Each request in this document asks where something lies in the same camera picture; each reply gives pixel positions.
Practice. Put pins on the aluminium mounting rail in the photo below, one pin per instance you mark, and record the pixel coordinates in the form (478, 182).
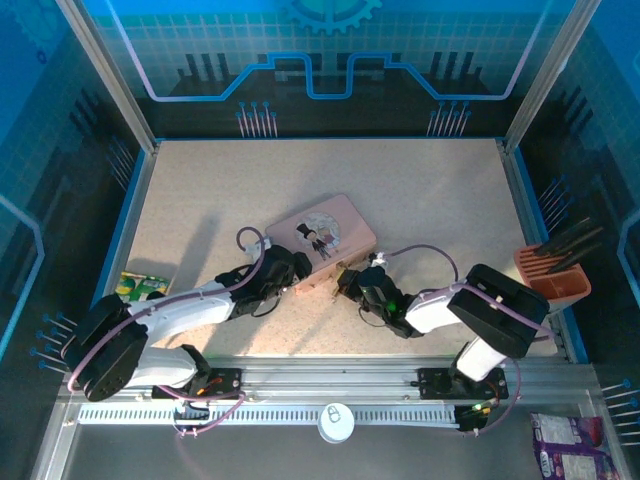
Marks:
(325, 375)

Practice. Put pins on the aluminium frame post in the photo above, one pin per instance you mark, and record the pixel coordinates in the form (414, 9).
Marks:
(550, 75)
(107, 80)

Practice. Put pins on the cream and orange utensil holder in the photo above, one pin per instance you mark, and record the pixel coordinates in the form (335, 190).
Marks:
(560, 280)

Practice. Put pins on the pink tin box with figures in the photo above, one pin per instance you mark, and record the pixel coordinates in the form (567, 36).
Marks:
(325, 225)

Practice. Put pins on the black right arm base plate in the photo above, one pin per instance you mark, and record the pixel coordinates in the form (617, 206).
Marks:
(432, 382)

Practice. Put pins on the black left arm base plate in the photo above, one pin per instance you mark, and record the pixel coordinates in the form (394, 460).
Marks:
(225, 382)

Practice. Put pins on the purple snack packet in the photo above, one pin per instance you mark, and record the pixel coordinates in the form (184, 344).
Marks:
(570, 445)

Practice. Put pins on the white round cap lock icon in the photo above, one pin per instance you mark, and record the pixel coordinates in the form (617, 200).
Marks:
(336, 422)

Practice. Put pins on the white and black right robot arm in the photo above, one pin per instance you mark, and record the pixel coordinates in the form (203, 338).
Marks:
(500, 307)

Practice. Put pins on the green printed packet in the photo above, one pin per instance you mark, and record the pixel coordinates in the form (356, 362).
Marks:
(142, 285)

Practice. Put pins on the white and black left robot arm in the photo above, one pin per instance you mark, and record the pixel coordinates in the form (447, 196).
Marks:
(185, 312)

